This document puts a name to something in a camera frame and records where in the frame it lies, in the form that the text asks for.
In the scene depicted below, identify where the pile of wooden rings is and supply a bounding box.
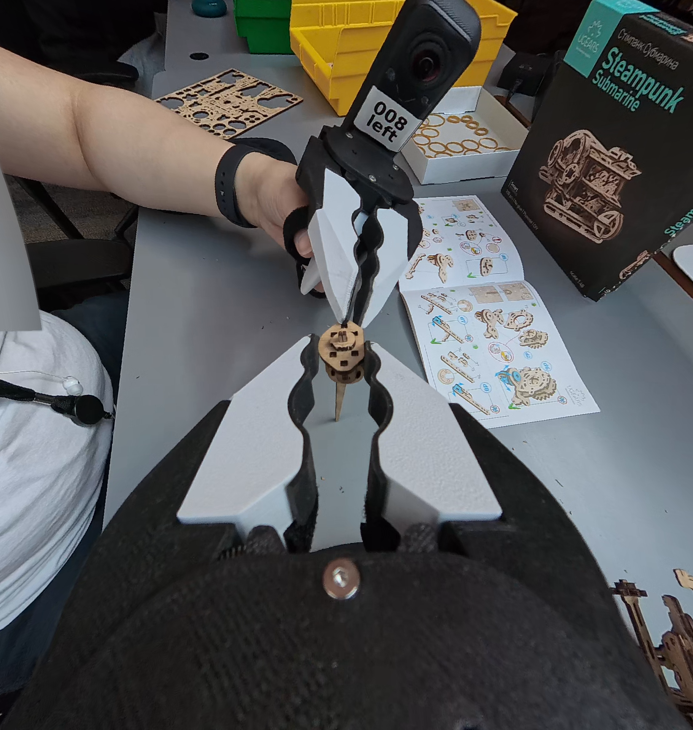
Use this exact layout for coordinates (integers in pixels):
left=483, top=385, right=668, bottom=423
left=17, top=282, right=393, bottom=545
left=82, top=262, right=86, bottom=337
left=410, top=112, right=513, bottom=159

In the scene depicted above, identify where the wooden parts sheet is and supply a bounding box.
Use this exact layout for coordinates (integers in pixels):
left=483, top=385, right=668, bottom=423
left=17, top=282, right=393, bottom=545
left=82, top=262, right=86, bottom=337
left=154, top=68, right=303, bottom=141

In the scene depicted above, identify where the small wooden model assembly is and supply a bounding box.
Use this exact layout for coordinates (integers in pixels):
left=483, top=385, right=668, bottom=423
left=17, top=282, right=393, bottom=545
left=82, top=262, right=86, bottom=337
left=318, top=321, right=364, bottom=384

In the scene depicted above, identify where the grey desk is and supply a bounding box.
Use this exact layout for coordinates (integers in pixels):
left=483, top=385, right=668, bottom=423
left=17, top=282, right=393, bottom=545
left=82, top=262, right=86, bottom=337
left=103, top=0, right=693, bottom=691

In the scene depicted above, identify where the green plastic bin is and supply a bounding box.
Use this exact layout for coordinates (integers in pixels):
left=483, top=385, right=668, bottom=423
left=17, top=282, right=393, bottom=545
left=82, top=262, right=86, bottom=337
left=234, top=0, right=293, bottom=55

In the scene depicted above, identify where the black model kit box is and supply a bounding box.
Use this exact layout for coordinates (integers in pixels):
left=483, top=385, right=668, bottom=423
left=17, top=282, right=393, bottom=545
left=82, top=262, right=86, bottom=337
left=503, top=0, right=693, bottom=302

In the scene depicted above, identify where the yellow plastic bin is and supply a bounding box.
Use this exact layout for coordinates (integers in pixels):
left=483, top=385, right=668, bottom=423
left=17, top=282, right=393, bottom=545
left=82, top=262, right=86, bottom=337
left=289, top=0, right=518, bottom=116

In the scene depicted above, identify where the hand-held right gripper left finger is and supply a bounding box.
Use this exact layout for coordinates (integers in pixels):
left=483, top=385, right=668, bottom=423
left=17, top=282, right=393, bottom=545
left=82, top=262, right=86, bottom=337
left=176, top=333, right=324, bottom=537

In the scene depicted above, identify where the open instruction booklet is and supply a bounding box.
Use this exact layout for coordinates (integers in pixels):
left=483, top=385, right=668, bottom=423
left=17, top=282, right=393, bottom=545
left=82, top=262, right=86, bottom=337
left=398, top=195, right=601, bottom=428

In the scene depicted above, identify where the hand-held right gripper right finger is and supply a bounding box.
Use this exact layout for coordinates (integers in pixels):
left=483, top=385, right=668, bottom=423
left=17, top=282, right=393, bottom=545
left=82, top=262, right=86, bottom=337
left=364, top=340, right=505, bottom=537

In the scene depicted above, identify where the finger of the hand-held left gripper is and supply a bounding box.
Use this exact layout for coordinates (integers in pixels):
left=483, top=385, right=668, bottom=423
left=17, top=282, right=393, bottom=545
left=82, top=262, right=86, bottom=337
left=308, top=169, right=363, bottom=323
left=349, top=208, right=411, bottom=330

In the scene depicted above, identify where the black device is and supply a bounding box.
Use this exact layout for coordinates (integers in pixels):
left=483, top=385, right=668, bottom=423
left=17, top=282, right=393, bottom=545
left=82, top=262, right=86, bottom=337
left=496, top=50, right=559, bottom=98

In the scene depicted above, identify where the person's left forearm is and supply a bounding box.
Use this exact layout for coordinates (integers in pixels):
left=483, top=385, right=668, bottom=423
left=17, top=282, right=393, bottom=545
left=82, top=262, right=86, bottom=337
left=0, top=37, right=233, bottom=217

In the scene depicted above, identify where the person's white shirt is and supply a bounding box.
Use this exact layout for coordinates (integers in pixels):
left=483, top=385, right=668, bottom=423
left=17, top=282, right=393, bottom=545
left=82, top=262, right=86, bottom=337
left=0, top=311, right=116, bottom=634

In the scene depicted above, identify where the black wristband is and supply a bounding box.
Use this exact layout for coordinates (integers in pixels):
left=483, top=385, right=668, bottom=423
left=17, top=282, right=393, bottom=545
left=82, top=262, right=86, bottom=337
left=214, top=144, right=264, bottom=230

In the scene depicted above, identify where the person's left hand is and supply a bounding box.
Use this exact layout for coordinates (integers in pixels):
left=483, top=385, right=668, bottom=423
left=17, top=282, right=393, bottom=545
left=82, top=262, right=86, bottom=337
left=237, top=154, right=314, bottom=259

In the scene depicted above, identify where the white earphone cable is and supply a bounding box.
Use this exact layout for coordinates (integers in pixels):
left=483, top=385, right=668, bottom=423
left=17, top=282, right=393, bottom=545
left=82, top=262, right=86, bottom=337
left=0, top=370, right=85, bottom=395

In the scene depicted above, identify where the white cardboard tray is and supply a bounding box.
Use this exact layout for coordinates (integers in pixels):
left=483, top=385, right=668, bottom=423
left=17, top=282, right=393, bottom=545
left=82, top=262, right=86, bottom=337
left=405, top=86, right=530, bottom=186

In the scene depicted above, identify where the large wooden model frame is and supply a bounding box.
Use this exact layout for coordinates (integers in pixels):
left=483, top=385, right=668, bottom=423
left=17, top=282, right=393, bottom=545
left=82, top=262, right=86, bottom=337
left=610, top=567, right=693, bottom=730

